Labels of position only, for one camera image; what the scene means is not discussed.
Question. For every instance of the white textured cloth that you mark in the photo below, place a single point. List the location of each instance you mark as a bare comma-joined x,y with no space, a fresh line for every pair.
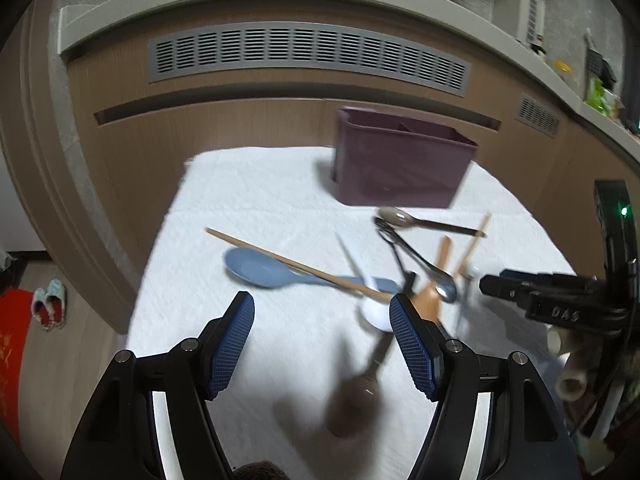
265,220

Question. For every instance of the grey stone countertop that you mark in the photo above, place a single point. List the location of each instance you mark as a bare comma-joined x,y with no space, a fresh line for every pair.
79,23

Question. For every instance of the small white spoon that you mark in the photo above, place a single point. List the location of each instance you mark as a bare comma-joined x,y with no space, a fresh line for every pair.
469,278

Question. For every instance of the black camera box green light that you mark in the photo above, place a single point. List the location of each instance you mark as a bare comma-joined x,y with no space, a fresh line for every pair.
618,229

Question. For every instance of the gloved right hand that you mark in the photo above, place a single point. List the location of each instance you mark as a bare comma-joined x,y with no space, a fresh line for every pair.
581,351

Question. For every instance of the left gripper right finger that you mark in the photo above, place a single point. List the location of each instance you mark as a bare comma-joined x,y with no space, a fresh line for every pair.
418,346

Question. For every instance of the blue plastic spoon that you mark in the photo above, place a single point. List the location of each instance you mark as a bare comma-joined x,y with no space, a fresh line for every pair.
264,271

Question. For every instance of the red floor mat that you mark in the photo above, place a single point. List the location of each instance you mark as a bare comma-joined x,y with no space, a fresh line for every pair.
15,318

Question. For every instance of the translucent brown plastic spoon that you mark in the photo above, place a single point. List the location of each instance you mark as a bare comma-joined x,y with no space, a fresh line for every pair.
400,218

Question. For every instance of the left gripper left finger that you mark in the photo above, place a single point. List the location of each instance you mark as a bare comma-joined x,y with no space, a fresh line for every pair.
223,340

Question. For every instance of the pair of slippers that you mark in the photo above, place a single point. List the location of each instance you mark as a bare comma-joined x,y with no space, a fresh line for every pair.
48,307

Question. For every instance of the metal shovel-shaped spoon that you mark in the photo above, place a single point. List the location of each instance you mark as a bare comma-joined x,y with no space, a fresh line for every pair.
353,258

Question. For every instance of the black metal smiley spoon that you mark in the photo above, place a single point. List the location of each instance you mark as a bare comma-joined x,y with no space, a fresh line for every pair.
444,282

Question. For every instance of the maroon plastic utensil holder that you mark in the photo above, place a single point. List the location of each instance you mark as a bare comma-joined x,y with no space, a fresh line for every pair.
383,159

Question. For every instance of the small grey vent grille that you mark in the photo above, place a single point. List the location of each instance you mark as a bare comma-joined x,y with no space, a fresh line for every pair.
532,113

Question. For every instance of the brown wooden spoon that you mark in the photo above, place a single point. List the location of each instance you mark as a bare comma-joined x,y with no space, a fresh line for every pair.
427,301

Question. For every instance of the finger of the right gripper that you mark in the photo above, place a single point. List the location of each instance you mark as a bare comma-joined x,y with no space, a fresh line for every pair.
547,278
505,289

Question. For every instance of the wooden chopstick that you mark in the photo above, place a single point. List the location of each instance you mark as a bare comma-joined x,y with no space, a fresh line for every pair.
366,291
471,248

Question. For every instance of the large grey vent grille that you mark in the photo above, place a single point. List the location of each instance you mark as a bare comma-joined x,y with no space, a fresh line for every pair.
307,46

